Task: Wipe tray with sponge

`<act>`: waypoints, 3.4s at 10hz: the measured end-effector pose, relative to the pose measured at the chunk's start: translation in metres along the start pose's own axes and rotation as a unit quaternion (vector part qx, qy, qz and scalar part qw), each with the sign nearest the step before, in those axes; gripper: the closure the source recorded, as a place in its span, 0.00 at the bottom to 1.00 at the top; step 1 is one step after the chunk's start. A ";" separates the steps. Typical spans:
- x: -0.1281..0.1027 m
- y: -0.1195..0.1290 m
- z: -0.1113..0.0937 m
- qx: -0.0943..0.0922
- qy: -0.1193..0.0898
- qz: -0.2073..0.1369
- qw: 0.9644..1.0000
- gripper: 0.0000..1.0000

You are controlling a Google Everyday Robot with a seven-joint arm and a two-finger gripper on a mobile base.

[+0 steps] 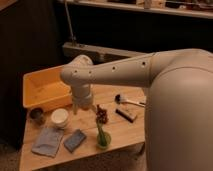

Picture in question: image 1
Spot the green vase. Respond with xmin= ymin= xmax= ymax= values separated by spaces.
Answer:
xmin=97 ymin=123 xmax=111 ymax=150

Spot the yellow plastic tray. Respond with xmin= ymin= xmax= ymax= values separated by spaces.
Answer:
xmin=23 ymin=66 xmax=72 ymax=111

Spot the black rectangular block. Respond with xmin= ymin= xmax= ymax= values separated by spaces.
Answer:
xmin=115 ymin=108 xmax=137 ymax=123

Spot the grey folded cloth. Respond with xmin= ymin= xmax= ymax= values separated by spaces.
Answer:
xmin=31 ymin=127 xmax=64 ymax=157

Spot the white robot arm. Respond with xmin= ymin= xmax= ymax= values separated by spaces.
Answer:
xmin=61 ymin=49 xmax=213 ymax=171

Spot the metal stand pole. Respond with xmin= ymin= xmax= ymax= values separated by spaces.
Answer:
xmin=64 ymin=0 xmax=76 ymax=45

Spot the upper wall shelf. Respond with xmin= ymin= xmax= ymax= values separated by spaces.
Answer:
xmin=57 ymin=0 xmax=213 ymax=19

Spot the dried dark flower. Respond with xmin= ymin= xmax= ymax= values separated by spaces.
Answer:
xmin=96 ymin=106 xmax=108 ymax=124

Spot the grey long bench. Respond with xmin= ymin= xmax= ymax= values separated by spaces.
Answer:
xmin=62 ymin=42 xmax=142 ymax=63

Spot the black-headed brush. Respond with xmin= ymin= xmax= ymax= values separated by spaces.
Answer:
xmin=114 ymin=94 xmax=145 ymax=107

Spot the wooden low table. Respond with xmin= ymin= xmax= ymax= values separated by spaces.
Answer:
xmin=19 ymin=85 xmax=145 ymax=171

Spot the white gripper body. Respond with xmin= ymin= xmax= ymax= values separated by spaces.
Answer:
xmin=71 ymin=84 xmax=93 ymax=113

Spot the blue sponge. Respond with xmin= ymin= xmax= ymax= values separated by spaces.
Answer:
xmin=64 ymin=129 xmax=86 ymax=152

